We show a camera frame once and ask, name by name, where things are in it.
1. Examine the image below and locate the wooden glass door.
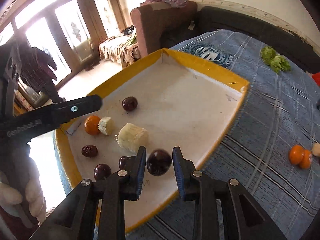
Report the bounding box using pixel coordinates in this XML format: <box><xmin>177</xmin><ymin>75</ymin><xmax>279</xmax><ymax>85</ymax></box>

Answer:
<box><xmin>0</xmin><ymin>0</ymin><xmax>125</xmax><ymax>88</ymax></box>

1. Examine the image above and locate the orange mandarin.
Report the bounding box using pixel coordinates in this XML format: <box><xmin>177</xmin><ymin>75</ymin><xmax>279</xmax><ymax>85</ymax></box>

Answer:
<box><xmin>299</xmin><ymin>150</ymin><xmax>313</xmax><ymax>170</ymax></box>
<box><xmin>84</xmin><ymin>115</ymin><xmax>102</xmax><ymax>135</ymax></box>
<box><xmin>289</xmin><ymin>144</ymin><xmax>306</xmax><ymax>165</ymax></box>

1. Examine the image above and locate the black sofa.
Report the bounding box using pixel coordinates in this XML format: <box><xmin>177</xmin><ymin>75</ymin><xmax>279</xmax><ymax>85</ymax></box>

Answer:
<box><xmin>160</xmin><ymin>6</ymin><xmax>320</xmax><ymax>74</ymax></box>

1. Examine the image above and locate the green lettuce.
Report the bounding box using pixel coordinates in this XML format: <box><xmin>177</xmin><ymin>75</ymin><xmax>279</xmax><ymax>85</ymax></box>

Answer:
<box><xmin>260</xmin><ymin>46</ymin><xmax>292</xmax><ymax>73</ymax></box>

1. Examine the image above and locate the yellow-rimmed white tray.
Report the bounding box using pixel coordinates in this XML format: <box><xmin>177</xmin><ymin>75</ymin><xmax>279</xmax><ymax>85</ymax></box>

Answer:
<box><xmin>54</xmin><ymin>47</ymin><xmax>250</xmax><ymax>234</ymax></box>

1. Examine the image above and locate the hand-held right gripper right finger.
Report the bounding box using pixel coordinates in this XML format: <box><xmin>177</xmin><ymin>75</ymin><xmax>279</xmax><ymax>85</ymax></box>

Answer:
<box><xmin>172</xmin><ymin>146</ymin><xmax>288</xmax><ymax>240</ymax></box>

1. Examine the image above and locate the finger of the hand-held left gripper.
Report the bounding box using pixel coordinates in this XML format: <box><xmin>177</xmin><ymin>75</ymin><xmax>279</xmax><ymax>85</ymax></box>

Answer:
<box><xmin>30</xmin><ymin>94</ymin><xmax>103</xmax><ymax>138</ymax></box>

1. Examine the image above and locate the brown armchair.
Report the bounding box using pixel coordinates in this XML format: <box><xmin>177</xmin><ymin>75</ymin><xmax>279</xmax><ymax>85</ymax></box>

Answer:
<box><xmin>130</xmin><ymin>0</ymin><xmax>198</xmax><ymax>57</ymax></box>

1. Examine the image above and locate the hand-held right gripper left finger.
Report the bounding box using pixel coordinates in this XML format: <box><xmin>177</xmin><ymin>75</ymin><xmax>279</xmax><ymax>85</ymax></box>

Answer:
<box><xmin>29</xmin><ymin>145</ymin><xmax>147</xmax><ymax>240</ymax></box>

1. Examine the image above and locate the patterned throw blanket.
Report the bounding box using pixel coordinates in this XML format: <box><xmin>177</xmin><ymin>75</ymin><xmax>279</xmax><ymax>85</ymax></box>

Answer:
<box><xmin>98</xmin><ymin>34</ymin><xmax>139</xmax><ymax>68</ymax></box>

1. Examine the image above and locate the wrinkled red date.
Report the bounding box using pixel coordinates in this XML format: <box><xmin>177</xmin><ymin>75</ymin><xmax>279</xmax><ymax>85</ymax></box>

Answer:
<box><xmin>81</xmin><ymin>145</ymin><xmax>98</xmax><ymax>158</ymax></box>

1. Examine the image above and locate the dark purple plum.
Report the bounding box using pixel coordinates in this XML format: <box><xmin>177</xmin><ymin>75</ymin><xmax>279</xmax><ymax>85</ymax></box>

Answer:
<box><xmin>93</xmin><ymin>164</ymin><xmax>112</xmax><ymax>181</ymax></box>
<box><xmin>146</xmin><ymin>149</ymin><xmax>173</xmax><ymax>177</ymax></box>
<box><xmin>122</xmin><ymin>96</ymin><xmax>138</xmax><ymax>112</ymax></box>
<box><xmin>118</xmin><ymin>156</ymin><xmax>130</xmax><ymax>170</ymax></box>

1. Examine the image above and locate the blue plaid tablecloth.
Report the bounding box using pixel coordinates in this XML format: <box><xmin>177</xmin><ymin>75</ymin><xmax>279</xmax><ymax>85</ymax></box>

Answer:
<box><xmin>54</xmin><ymin>29</ymin><xmax>320</xmax><ymax>240</ymax></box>

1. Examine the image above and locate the person's left hand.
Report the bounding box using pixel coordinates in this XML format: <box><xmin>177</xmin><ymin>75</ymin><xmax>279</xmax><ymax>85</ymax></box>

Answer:
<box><xmin>0</xmin><ymin>175</ymin><xmax>47</xmax><ymax>228</ymax></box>

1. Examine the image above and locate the dark hanging coat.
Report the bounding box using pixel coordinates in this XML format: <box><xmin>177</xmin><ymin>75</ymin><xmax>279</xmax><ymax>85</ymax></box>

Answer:
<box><xmin>15</xmin><ymin>40</ymin><xmax>65</xmax><ymax>103</ymax></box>

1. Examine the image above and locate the large peeled sugarcane chunk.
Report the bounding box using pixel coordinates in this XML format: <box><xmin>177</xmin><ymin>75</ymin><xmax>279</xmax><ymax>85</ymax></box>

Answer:
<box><xmin>115</xmin><ymin>123</ymin><xmax>149</xmax><ymax>154</ymax></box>

